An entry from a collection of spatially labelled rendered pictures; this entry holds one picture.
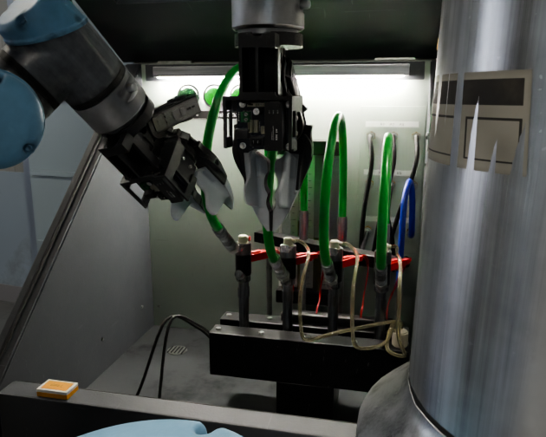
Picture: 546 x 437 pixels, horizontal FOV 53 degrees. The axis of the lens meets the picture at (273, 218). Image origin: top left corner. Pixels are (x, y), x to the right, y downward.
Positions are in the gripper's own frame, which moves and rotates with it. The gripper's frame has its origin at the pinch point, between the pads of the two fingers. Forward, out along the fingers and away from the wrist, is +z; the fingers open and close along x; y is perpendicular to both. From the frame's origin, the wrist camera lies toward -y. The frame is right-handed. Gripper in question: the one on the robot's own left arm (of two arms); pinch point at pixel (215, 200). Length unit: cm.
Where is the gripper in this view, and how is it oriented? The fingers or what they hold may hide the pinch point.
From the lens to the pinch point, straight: 80.1
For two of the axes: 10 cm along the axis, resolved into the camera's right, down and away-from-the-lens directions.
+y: -1.8, 8.1, -5.6
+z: 4.4, 5.7, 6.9
